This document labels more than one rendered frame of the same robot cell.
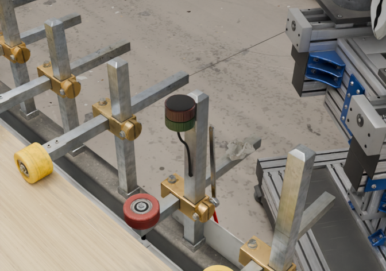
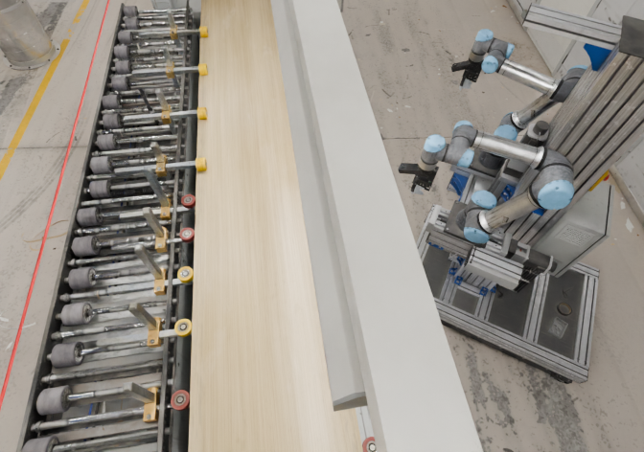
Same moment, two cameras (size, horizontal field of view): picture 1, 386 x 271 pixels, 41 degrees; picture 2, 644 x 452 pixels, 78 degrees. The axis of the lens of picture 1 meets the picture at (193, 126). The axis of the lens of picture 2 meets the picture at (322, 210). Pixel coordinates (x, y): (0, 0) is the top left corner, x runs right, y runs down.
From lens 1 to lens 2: 1.26 m
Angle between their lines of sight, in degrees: 29
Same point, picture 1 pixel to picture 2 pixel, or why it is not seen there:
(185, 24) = (473, 101)
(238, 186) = (423, 211)
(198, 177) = not seen: hidden behind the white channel
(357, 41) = (478, 180)
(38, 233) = (293, 192)
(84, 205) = not seen: hidden behind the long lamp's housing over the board
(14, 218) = (289, 182)
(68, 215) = not seen: hidden behind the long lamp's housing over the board
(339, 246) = (434, 263)
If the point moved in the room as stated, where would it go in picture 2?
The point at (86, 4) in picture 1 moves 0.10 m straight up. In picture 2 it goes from (425, 59) to (427, 52)
